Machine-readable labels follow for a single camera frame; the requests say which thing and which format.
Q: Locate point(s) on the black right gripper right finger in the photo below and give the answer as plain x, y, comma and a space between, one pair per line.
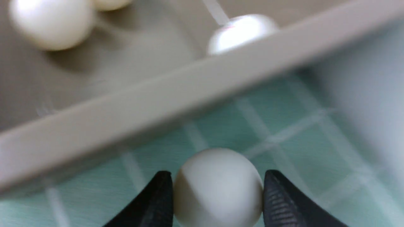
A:
285, 205

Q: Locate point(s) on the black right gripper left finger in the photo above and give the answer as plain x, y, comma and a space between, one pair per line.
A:
152, 207

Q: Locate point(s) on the white ball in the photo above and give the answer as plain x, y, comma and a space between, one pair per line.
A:
110, 5
52, 25
239, 31
218, 187

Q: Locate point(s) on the green checkered tablecloth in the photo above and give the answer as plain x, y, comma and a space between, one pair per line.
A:
288, 124

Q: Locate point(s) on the olive green plastic bin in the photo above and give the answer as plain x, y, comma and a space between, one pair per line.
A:
144, 67

